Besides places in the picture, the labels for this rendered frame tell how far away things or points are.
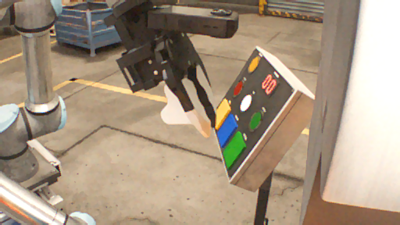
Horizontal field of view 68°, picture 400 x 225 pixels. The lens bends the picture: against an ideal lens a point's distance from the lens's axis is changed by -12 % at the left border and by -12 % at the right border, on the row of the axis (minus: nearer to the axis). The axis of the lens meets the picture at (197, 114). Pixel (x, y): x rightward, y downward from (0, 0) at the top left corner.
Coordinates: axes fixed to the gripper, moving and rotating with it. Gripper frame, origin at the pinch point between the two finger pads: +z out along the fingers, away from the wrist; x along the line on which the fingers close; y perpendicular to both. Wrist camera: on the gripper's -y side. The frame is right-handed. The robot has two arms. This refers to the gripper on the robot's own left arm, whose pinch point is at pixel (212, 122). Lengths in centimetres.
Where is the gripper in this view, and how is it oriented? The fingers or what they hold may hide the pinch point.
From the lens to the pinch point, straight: 47.2
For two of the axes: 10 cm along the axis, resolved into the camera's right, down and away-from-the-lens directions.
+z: 4.3, 8.6, 2.7
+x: -3.3, 4.3, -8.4
